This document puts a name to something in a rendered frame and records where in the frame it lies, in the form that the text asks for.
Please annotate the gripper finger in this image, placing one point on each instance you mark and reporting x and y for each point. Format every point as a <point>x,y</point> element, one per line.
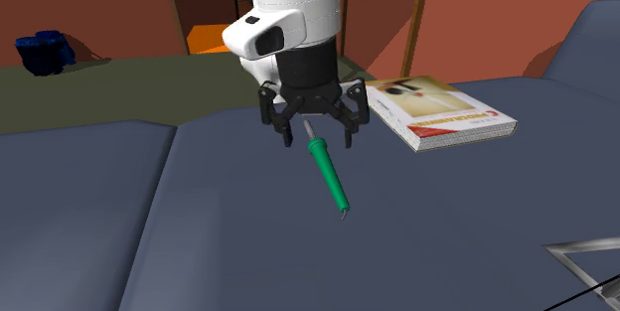
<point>356,111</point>
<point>277,114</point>

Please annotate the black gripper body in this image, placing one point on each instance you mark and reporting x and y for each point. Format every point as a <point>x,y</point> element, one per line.
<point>307,70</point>

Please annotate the green soldering iron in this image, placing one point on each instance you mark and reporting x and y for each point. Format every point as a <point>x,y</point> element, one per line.
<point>329,169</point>

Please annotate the yellow and red book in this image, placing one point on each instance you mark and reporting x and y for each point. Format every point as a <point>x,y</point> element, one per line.
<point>436,106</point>

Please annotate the dark grey-blue sofa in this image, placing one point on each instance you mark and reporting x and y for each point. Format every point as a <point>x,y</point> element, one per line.
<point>339,252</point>

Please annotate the dark blue container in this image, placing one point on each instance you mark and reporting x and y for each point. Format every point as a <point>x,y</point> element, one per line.
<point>43,53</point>

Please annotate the grey metal frame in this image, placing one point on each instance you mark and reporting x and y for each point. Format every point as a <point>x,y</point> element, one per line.
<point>576,264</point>

